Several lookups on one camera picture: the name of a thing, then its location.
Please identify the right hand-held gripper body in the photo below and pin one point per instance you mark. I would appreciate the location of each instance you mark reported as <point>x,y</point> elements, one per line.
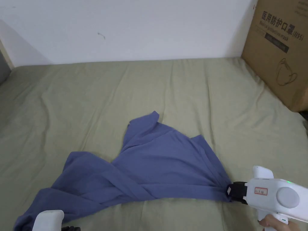
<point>284,197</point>

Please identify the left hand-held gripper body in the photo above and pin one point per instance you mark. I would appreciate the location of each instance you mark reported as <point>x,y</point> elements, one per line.
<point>47,221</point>

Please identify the blue shirt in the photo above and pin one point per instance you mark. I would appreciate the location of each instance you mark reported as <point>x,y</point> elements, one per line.
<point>156,166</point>

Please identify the person's right hand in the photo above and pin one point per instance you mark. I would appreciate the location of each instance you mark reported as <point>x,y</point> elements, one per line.
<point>274,223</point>

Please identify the brown cardboard carton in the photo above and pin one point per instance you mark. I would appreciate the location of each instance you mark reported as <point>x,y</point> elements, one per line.
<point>276,67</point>

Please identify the bed with pale green sheet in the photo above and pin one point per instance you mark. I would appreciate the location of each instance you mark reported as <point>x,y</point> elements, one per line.
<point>96,96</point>

